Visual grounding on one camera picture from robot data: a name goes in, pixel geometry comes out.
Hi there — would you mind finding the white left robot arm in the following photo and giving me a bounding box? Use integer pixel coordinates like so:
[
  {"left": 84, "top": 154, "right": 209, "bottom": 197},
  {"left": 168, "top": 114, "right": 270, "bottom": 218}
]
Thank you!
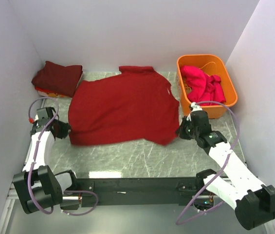
[{"left": 12, "top": 107, "right": 79, "bottom": 215}]

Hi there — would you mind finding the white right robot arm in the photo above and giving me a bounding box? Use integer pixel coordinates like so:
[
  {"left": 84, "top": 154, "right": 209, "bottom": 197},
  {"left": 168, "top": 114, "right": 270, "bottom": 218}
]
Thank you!
[{"left": 176, "top": 110, "right": 275, "bottom": 230}]

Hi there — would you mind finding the pink t-shirt in basket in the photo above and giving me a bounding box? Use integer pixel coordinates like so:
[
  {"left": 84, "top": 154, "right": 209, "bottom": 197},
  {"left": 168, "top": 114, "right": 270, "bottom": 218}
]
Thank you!
[{"left": 181, "top": 65, "right": 226, "bottom": 106}]

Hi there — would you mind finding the orange folded t-shirt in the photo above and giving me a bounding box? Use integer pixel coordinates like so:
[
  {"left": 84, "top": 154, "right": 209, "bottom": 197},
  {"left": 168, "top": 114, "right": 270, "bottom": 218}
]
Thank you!
[{"left": 35, "top": 87, "right": 68, "bottom": 98}]

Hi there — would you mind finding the dark red folded t-shirt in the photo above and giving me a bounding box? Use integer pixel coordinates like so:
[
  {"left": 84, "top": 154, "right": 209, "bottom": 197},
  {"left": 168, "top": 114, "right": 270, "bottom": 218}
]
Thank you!
[{"left": 32, "top": 61, "right": 80, "bottom": 97}]

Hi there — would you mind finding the pink folded t-shirt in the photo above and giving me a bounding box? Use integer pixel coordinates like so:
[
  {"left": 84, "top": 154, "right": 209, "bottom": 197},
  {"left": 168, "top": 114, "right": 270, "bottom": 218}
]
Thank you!
[{"left": 76, "top": 65, "right": 83, "bottom": 89}]

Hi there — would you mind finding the orange plastic basket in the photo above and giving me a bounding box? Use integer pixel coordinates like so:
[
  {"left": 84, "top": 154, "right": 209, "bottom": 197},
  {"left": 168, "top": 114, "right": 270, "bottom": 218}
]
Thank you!
[{"left": 176, "top": 54, "right": 238, "bottom": 115}]

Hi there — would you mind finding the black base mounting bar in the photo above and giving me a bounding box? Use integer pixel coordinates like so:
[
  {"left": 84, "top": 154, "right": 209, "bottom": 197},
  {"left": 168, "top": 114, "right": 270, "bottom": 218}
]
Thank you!
[{"left": 59, "top": 177, "right": 224, "bottom": 211}]

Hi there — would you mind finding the aluminium frame rail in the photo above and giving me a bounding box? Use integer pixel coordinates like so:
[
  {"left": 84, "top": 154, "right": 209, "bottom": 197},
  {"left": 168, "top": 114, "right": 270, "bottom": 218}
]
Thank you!
[{"left": 0, "top": 179, "right": 275, "bottom": 234}]

